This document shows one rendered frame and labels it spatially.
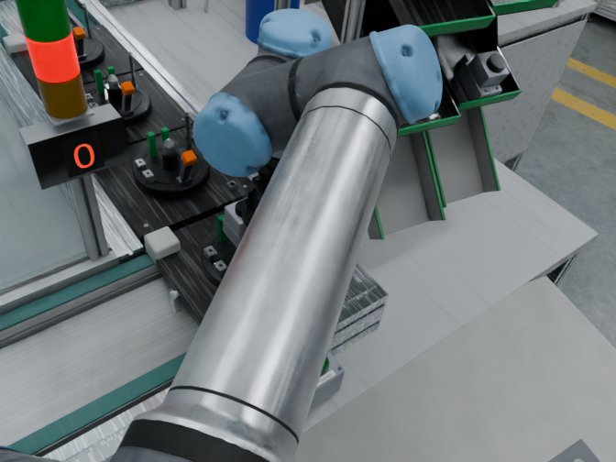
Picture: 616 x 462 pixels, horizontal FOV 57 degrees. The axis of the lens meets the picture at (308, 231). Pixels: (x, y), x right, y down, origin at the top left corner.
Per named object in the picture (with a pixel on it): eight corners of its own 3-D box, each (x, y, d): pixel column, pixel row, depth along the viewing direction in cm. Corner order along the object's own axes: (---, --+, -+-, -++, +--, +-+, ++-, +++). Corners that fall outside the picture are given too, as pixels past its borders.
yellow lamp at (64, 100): (93, 112, 71) (86, 77, 67) (53, 123, 68) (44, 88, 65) (78, 92, 73) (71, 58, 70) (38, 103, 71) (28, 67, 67)
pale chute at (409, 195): (431, 220, 103) (445, 219, 99) (368, 239, 98) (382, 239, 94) (394, 67, 101) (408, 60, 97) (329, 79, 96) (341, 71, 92)
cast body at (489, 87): (492, 100, 95) (518, 75, 89) (471, 105, 93) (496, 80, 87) (470, 59, 97) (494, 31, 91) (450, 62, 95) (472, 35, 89)
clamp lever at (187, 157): (191, 180, 103) (197, 158, 97) (181, 183, 102) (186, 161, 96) (181, 164, 104) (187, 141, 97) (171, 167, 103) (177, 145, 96)
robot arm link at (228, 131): (265, 90, 45) (317, 33, 52) (169, 119, 51) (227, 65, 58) (308, 171, 49) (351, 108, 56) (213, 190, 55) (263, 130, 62)
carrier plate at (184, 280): (342, 286, 95) (344, 278, 94) (217, 354, 84) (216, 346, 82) (263, 201, 108) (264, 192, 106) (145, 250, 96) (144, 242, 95)
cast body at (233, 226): (267, 245, 90) (269, 214, 85) (243, 256, 88) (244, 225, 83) (238, 214, 94) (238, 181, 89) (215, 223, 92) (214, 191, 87)
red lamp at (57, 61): (86, 76, 67) (79, 38, 64) (43, 87, 65) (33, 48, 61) (71, 57, 70) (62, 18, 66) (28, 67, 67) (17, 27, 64)
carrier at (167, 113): (196, 129, 121) (193, 77, 112) (85, 165, 110) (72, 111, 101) (146, 76, 134) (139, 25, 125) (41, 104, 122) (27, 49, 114)
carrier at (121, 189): (258, 196, 108) (261, 144, 100) (141, 245, 97) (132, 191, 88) (197, 130, 121) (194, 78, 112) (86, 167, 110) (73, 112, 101)
